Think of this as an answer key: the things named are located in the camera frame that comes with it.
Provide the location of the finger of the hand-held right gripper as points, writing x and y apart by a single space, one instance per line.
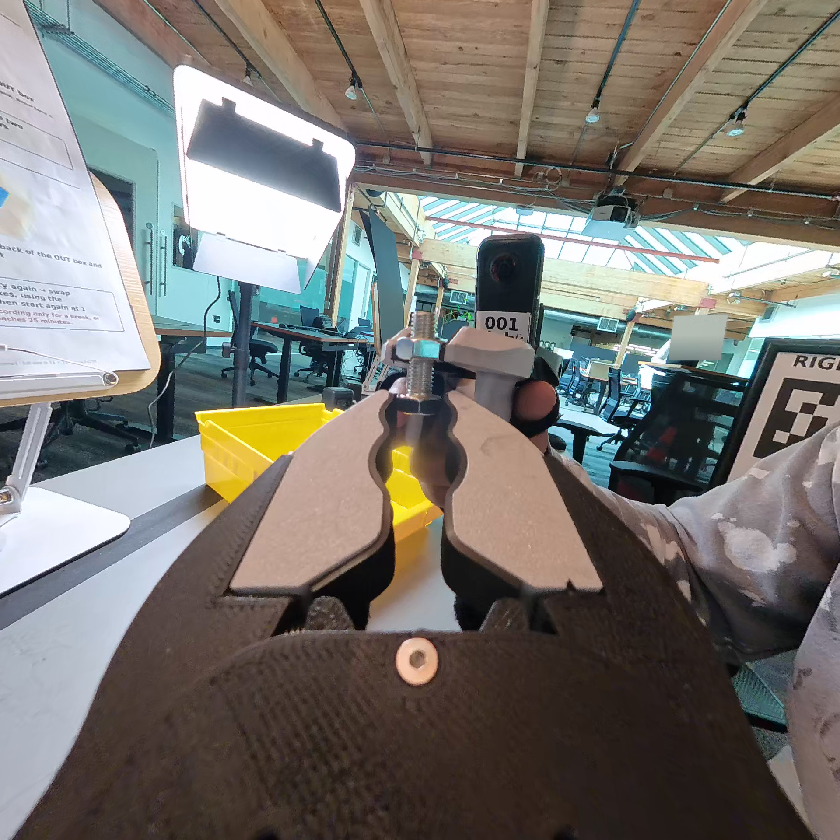
399 351
492 354

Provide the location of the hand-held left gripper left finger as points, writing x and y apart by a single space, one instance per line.
315 499

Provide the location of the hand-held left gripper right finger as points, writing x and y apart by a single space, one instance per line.
512 512

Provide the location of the steel hex nut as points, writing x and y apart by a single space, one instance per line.
420 348

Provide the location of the steel bolt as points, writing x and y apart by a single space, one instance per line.
421 377

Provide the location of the yellow plastic bin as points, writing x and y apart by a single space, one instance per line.
249 446

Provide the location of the person's right forearm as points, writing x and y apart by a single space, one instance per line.
754 544

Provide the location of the person's right hand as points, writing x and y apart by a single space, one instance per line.
535 397

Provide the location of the black panel board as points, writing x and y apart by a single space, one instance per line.
387 275

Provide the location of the black office chair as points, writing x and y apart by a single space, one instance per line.
318 348
259 348
577 426

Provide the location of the wooden office desk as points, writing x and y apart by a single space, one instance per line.
302 330
190 326

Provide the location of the ceiling projector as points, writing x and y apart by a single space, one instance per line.
610 216

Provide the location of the studio light on stand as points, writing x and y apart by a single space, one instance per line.
262 216

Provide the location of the black mesh chair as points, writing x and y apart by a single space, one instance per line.
689 420

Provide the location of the wooden document stand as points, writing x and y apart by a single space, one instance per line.
59 531

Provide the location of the framed marker sign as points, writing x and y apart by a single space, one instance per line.
787 407

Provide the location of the printed instruction sheet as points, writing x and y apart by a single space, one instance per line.
52 229

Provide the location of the person's spotted sweatshirt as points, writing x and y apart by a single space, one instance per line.
817 722

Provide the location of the black wall sign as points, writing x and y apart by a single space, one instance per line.
121 210

